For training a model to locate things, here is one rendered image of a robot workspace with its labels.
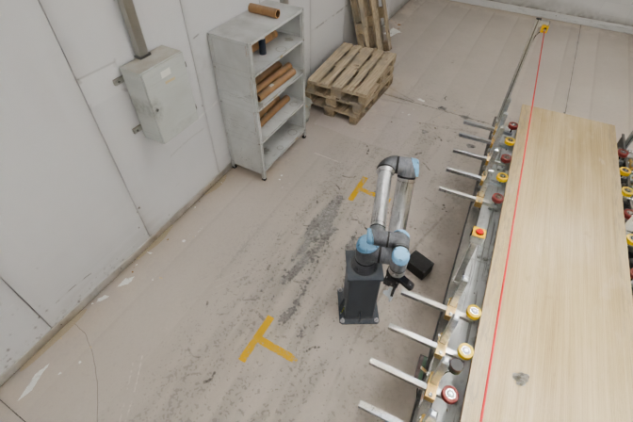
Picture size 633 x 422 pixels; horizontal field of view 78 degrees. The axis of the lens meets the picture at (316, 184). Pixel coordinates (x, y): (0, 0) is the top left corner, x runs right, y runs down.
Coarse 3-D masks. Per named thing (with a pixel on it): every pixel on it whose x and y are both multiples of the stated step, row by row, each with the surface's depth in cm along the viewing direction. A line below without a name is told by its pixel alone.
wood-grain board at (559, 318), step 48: (528, 144) 334; (576, 144) 334; (528, 192) 293; (576, 192) 293; (528, 240) 261; (576, 240) 262; (624, 240) 262; (528, 288) 236; (576, 288) 236; (624, 288) 236; (480, 336) 214; (528, 336) 215; (576, 336) 215; (624, 336) 215; (480, 384) 197; (528, 384) 197; (576, 384) 197; (624, 384) 197
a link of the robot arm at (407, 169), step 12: (396, 168) 248; (408, 168) 246; (408, 180) 248; (396, 192) 254; (408, 192) 251; (396, 204) 255; (408, 204) 254; (396, 216) 256; (396, 228) 257; (384, 252) 261
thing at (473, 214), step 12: (492, 132) 379; (480, 168) 343; (468, 216) 303; (468, 228) 294; (468, 240) 286; (456, 264) 271; (444, 300) 252; (444, 324) 240; (420, 396) 211; (420, 408) 207
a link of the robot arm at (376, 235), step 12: (396, 156) 249; (384, 168) 245; (384, 180) 239; (384, 192) 233; (384, 204) 228; (372, 216) 225; (384, 216) 223; (372, 228) 218; (384, 228) 219; (372, 240) 214; (384, 240) 213
